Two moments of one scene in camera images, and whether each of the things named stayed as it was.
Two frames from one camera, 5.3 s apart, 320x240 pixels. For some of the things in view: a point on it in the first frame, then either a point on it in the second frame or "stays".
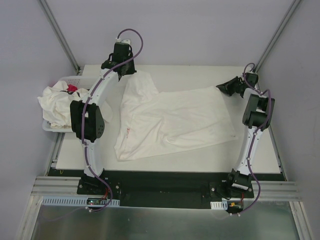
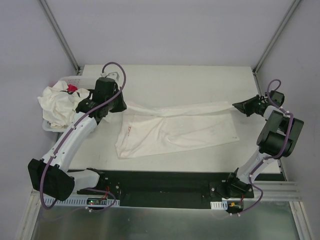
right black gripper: x=232 y=86 to x=249 y=106
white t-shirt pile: x=56 y=103 stays
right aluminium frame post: x=274 y=40 stays
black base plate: x=160 y=189 stays
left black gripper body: x=126 y=69 to x=118 y=105
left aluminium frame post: x=59 y=33 stays
